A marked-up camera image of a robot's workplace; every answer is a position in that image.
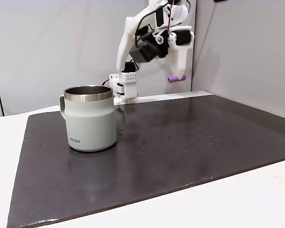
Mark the purple ribbed pen grip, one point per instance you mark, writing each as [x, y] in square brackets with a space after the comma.
[177, 78]

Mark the black rubber mat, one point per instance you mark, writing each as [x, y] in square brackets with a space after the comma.
[156, 154]

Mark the sage green steel mug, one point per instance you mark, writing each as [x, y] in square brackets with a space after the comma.
[90, 126]

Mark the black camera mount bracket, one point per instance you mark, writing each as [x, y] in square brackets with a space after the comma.
[163, 46]

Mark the black camera box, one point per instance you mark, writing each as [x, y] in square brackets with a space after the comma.
[143, 52]

